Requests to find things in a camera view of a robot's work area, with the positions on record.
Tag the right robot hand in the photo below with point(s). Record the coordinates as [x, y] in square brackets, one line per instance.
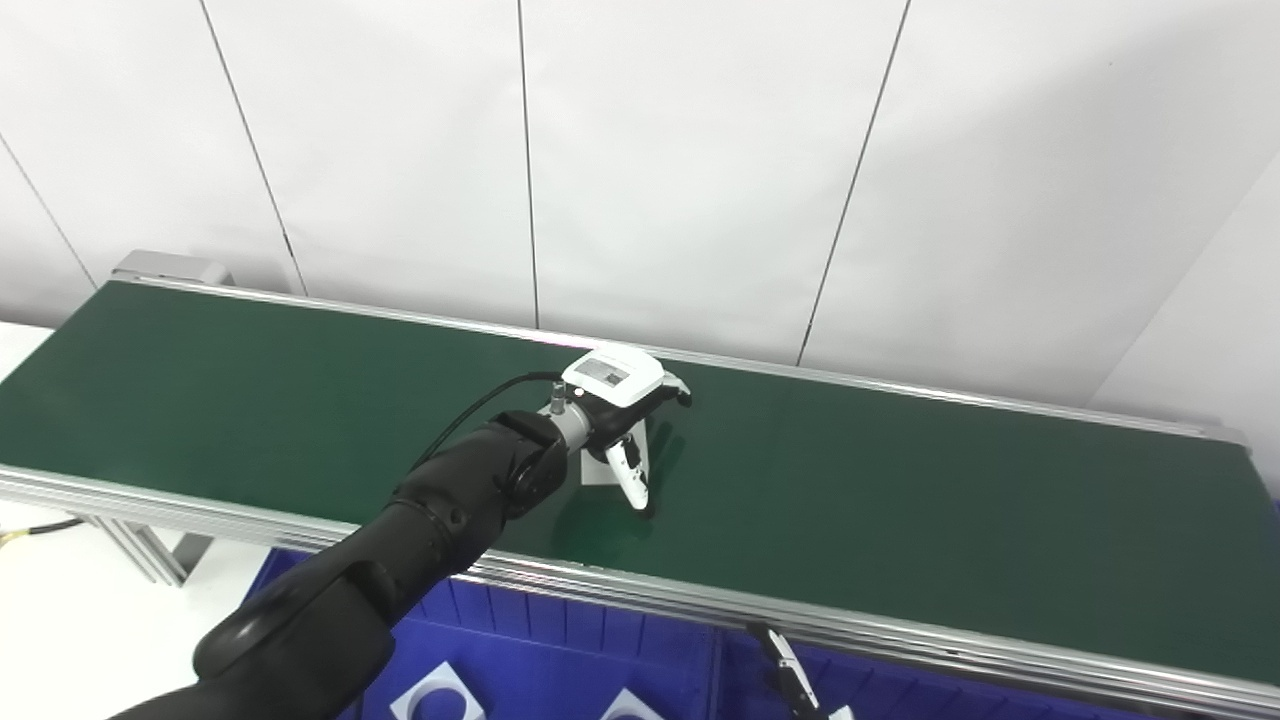
[795, 685]

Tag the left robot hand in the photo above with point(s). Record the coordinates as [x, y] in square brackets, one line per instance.
[610, 375]

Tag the white square part with hole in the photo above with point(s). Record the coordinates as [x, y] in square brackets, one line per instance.
[630, 697]
[598, 472]
[445, 672]

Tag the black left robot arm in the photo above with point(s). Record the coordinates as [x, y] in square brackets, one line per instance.
[440, 510]

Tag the blue bin with black parts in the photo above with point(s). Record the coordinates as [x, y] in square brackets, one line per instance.
[900, 690]

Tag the green conveyor belt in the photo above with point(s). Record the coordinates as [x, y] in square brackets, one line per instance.
[900, 500]

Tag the blue bin with white parts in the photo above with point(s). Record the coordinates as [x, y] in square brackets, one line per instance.
[540, 650]

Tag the grey conveyor motor housing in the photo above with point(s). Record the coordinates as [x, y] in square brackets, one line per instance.
[170, 268]

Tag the aluminium conveyor leg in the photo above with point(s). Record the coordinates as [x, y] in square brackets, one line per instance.
[150, 550]

